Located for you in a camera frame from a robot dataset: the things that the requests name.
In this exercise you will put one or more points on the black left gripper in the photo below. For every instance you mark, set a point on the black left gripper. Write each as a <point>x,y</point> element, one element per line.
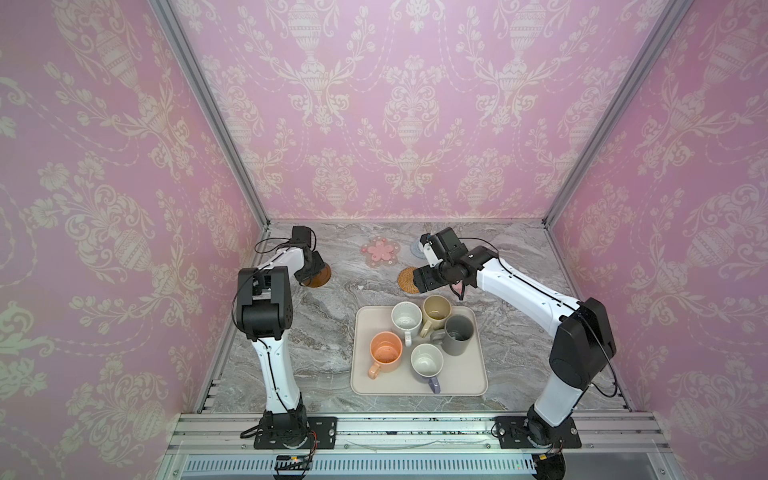
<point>317,266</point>

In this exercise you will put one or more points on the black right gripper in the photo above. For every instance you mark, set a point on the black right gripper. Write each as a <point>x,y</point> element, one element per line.
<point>424,280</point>

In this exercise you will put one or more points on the brown wooden round coaster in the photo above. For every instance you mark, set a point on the brown wooden round coaster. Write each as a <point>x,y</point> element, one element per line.
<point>320,279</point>

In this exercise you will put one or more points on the woven rattan round coaster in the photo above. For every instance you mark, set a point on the woven rattan round coaster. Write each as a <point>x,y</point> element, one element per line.
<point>405,281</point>

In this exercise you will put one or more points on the pink flower silicone coaster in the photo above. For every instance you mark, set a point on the pink flower silicone coaster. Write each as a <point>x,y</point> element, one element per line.
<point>380,251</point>

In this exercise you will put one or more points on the blue round woven coaster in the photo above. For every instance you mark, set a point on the blue round woven coaster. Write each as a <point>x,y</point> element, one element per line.
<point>417,251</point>

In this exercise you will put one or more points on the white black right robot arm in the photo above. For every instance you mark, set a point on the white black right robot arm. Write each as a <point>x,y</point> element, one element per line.
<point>582,337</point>

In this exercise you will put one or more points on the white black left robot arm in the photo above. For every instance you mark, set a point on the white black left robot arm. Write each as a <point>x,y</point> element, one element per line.
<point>262,309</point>

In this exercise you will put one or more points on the yellow beige ceramic mug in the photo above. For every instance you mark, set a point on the yellow beige ceramic mug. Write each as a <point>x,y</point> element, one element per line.
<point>435,309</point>

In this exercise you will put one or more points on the grey ceramic mug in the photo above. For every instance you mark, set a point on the grey ceramic mug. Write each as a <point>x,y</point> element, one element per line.
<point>455,336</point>

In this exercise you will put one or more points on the white ceramic mug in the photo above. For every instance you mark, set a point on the white ceramic mug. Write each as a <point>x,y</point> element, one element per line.
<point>406,321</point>

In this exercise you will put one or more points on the beige silicone tray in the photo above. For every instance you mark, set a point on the beige silicone tray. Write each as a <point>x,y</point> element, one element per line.
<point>462,375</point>

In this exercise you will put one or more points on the orange ceramic mug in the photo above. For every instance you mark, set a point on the orange ceramic mug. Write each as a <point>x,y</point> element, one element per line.
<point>386,349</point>

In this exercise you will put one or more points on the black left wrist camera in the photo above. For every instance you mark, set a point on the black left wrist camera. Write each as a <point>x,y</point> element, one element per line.
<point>303,237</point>

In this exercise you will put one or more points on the white mug purple handle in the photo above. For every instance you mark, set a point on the white mug purple handle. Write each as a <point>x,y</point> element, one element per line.
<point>427,361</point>

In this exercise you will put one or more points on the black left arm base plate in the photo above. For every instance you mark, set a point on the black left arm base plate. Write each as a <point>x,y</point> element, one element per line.
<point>321,432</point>

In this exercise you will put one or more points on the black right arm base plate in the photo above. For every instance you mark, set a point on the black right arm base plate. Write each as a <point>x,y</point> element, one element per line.
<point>514,432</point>

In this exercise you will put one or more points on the aluminium front frame rail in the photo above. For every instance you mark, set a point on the aluminium front frame rail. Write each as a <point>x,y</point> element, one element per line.
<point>615,445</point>

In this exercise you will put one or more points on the aluminium left corner post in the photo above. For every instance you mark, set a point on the aluminium left corner post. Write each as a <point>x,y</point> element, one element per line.
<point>194,74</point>

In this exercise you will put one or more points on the aluminium corner post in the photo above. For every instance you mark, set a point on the aluminium corner post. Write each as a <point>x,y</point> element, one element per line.
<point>660,34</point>
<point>194,74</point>

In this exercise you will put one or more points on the aluminium right corner post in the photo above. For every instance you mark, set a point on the aluminium right corner post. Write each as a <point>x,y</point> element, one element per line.
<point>660,34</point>

